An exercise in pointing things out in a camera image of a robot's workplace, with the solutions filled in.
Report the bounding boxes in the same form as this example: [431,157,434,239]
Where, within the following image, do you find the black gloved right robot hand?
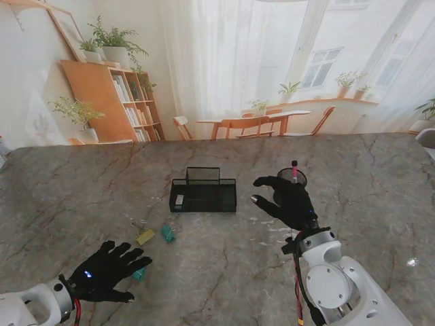
[251,175,319,232]

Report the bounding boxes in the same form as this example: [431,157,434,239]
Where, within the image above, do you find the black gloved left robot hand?
[69,240,153,304]

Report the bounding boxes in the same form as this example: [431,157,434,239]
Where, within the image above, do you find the black mesh desk organizer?
[169,166,238,214]

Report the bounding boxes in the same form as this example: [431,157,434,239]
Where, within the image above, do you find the black mesh pen cup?
[276,168,309,204]

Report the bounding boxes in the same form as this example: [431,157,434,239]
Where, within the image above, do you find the yellow binder clip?
[130,220,156,246]

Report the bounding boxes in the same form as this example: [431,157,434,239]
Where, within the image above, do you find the printed room backdrop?
[0,0,435,149]

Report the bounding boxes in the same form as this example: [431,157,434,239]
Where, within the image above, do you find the red cable of left arm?
[70,295,83,326]

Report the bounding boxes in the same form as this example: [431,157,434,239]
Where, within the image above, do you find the red black cable of right arm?
[292,230,328,326]

